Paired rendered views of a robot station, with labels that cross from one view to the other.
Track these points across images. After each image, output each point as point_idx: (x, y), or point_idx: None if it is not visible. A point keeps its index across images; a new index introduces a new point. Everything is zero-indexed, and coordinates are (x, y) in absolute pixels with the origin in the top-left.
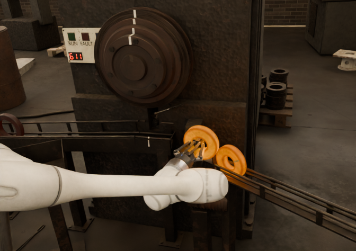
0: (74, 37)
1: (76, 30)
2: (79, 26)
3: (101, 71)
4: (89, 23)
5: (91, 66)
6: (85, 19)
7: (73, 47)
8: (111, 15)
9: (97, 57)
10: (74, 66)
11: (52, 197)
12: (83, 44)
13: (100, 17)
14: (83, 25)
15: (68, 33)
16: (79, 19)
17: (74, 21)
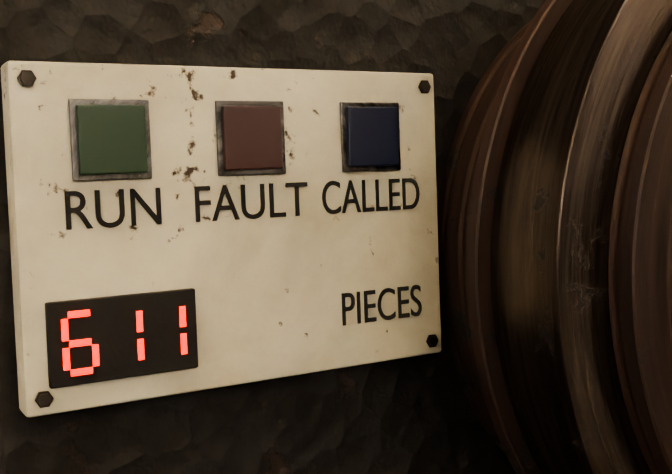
0: (146, 144)
1: (171, 80)
2: (176, 54)
3: (603, 382)
4: (267, 31)
5: (234, 424)
6: (238, 2)
7: (111, 248)
8: None
9: (585, 258)
10: (61, 461)
11: None
12: (220, 214)
13: None
14: (217, 47)
15: (83, 107)
16: None
17: (135, 9)
